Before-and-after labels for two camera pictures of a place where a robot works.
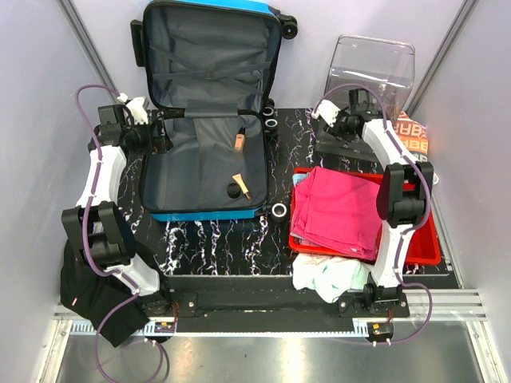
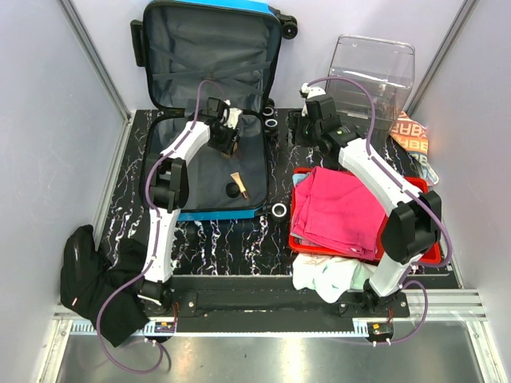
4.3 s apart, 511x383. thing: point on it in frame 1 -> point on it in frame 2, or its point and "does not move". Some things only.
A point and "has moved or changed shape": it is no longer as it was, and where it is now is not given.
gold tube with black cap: (239, 179) does not move
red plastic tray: (426, 250) has moved or changed shape
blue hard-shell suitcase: (211, 66) does not move
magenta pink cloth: (338, 212) does not move
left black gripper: (157, 144) -> (227, 147)
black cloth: (93, 295) does not move
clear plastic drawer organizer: (385, 69) does not move
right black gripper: (333, 130) -> (306, 119)
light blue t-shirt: (297, 178) does not move
